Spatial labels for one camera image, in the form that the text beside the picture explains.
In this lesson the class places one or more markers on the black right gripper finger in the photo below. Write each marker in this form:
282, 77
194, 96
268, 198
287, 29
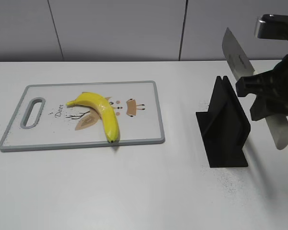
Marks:
264, 106

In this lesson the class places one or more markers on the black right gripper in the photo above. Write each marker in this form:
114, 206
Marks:
272, 83

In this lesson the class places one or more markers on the white grey-rimmed cutting board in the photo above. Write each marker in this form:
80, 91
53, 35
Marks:
42, 121

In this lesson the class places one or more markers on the black knife stand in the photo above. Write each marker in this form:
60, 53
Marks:
224, 127

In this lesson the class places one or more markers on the yellow plastic banana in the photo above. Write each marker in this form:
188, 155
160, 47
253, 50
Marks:
104, 110

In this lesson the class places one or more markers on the white-handled kitchen knife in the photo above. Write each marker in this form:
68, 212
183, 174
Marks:
241, 66

